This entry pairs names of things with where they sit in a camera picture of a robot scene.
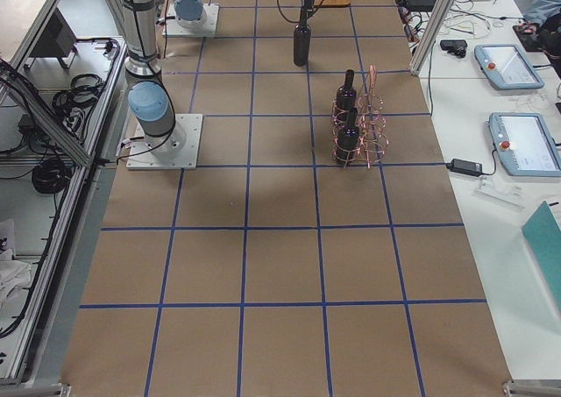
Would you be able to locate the dark wine bottle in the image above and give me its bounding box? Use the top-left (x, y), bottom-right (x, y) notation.
top-left (335, 107), bottom-right (360, 166)
top-left (334, 69), bottom-right (357, 122)
top-left (293, 14), bottom-right (311, 67)

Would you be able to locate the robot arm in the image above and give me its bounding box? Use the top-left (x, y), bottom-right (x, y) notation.
top-left (121, 0), bottom-right (317, 118)
top-left (174, 0), bottom-right (206, 27)

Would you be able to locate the black handheld scanner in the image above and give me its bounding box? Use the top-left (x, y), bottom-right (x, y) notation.
top-left (439, 39), bottom-right (467, 59)

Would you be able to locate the far teach pendant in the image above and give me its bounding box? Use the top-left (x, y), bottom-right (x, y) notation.
top-left (473, 44), bottom-right (544, 90)

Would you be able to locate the teach pendant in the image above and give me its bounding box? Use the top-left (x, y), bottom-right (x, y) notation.
top-left (488, 112), bottom-right (560, 178)
top-left (473, 44), bottom-right (544, 90)

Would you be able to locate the black power adapter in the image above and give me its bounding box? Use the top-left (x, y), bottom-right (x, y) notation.
top-left (446, 159), bottom-right (483, 177)

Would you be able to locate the near teach pendant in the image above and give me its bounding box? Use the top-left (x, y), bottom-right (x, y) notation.
top-left (488, 112), bottom-right (560, 178)

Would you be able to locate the teal folder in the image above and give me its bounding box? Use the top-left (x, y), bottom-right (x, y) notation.
top-left (522, 201), bottom-right (560, 307)

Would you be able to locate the white crumpled cloth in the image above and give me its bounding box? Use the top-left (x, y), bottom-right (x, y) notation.
top-left (0, 219), bottom-right (32, 306)

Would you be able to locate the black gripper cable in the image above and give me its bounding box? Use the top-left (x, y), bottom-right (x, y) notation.
top-left (275, 0), bottom-right (306, 25)

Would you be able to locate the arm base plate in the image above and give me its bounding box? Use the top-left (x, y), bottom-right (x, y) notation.
top-left (126, 114), bottom-right (203, 170)
top-left (163, 4), bottom-right (220, 38)

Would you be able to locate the aluminium frame post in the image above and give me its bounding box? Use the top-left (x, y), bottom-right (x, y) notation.
top-left (409, 0), bottom-right (454, 76)

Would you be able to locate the copper wire bottle basket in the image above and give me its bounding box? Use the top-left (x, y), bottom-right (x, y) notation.
top-left (330, 65), bottom-right (389, 167)

